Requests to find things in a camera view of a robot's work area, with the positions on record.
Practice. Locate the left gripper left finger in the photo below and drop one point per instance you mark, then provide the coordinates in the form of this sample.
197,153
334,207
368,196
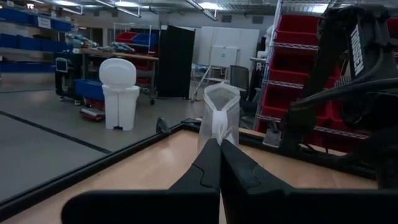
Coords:
206,174

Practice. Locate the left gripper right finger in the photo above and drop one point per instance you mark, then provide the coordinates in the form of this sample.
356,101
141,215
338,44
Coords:
241,177

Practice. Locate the clear plastic zip bag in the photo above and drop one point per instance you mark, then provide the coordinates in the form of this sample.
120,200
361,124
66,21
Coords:
220,102

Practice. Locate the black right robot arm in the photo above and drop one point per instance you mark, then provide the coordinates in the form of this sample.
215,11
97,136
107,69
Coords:
370,40

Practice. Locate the grey office chair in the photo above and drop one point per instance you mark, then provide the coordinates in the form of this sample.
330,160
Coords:
239,77

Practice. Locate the white pedal trash can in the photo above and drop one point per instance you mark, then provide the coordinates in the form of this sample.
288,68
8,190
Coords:
119,99

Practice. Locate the black partition panel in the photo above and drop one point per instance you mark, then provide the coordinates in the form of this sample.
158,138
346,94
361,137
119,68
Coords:
175,62

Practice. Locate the red white floor box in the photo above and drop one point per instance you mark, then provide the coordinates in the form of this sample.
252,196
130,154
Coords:
91,114

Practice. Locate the white board stand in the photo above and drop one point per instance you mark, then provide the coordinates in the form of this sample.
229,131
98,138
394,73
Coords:
228,40

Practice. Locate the wooden workbench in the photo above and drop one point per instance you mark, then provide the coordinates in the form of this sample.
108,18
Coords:
133,56

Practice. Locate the blue cart bin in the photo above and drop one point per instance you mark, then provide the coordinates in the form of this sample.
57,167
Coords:
90,88

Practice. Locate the red and blue bins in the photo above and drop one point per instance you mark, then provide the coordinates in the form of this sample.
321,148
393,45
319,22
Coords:
136,38

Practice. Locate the red bin shelf rack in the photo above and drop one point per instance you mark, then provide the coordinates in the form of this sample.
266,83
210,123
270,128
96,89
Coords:
295,28

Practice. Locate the black cart with screen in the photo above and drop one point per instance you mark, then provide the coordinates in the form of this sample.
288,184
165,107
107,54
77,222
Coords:
66,81

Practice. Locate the blue bin shelf rack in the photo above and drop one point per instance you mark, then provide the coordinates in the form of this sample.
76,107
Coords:
28,43

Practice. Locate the black aluminium table frame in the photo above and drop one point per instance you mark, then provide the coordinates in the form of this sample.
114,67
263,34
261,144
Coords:
93,168

